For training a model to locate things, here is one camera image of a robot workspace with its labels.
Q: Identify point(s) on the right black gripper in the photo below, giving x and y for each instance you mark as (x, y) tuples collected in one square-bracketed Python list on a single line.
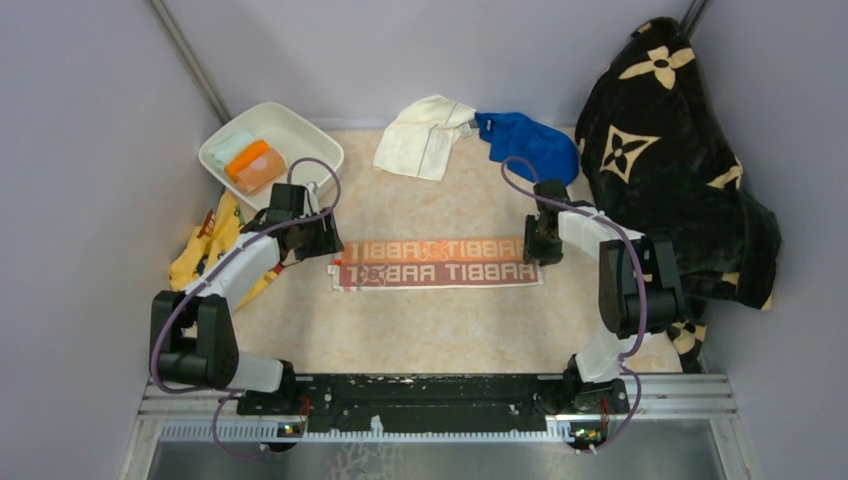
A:
[(533, 252)]

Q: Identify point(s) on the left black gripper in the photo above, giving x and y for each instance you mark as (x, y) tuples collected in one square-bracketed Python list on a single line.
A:
[(328, 240)]

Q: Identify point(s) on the rabbit print striped towel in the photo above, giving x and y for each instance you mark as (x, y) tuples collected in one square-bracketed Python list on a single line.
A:
[(476, 263)]

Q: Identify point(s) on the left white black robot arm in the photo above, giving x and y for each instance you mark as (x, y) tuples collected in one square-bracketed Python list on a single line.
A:
[(193, 340)]

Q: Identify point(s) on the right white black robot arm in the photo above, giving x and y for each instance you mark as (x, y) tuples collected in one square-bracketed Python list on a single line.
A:
[(639, 288)]

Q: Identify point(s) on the blue towel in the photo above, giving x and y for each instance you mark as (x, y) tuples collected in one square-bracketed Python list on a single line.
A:
[(551, 154)]

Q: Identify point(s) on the orange rolled towel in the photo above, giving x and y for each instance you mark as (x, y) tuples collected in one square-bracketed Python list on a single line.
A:
[(256, 167)]

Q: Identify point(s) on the yellow cartoon print towel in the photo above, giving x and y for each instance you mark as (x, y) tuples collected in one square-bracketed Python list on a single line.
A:
[(207, 243)]

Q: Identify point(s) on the light green rolled towel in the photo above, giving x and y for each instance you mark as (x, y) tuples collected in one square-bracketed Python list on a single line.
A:
[(223, 153)]

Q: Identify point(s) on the cream white towel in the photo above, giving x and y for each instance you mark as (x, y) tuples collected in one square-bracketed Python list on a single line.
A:
[(419, 141)]

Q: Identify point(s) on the black floral pattern blanket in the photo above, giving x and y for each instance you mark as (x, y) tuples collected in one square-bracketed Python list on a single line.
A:
[(657, 161)]

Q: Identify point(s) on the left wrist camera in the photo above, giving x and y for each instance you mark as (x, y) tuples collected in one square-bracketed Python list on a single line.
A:
[(290, 201)]

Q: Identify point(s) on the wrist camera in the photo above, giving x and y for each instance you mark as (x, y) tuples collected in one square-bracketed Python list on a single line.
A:
[(552, 189), (290, 201)]

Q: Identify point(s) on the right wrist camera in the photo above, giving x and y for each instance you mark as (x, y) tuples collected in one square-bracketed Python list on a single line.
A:
[(552, 189)]

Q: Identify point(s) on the aluminium frame rail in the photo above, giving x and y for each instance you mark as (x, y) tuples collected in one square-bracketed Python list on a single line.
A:
[(205, 416)]

